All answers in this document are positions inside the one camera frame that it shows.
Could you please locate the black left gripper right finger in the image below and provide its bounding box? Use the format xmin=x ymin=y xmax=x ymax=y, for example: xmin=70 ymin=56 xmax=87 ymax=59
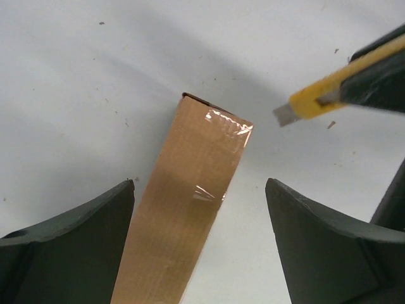
xmin=265 ymin=179 xmax=404 ymax=303

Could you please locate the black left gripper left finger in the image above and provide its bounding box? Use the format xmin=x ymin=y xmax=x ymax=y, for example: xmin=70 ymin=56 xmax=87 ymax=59
xmin=1 ymin=180 xmax=135 ymax=304

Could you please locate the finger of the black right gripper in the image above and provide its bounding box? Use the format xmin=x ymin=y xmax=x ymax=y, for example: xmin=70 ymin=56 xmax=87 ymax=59
xmin=349 ymin=27 xmax=405 ymax=63
xmin=340 ymin=56 xmax=404 ymax=113

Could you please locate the yellow utility knife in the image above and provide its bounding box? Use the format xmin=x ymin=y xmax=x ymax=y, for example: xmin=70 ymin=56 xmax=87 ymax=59
xmin=273 ymin=35 xmax=404 ymax=127

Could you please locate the brown cardboard express box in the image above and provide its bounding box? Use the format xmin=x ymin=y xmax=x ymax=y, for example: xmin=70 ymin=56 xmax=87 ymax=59
xmin=111 ymin=93 xmax=254 ymax=304

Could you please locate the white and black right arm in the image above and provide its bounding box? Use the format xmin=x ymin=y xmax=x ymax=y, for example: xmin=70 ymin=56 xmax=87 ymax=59
xmin=340 ymin=50 xmax=404 ymax=231

